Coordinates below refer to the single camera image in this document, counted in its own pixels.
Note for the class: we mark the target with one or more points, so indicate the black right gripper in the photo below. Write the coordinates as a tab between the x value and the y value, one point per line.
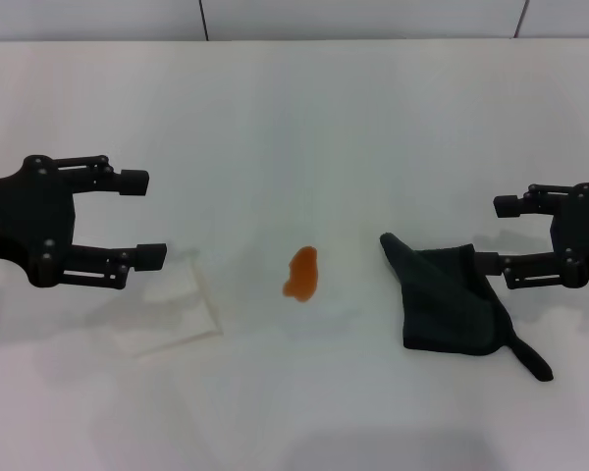
584	235

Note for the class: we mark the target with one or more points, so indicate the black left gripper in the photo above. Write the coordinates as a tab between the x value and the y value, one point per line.
24	216

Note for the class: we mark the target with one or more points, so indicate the brown water stain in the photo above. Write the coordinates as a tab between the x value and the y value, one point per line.
302	275

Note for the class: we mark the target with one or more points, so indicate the dark blue rag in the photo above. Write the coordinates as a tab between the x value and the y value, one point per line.
442	299

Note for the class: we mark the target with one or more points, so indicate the white paper cup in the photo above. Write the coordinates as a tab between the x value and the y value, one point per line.
181	299

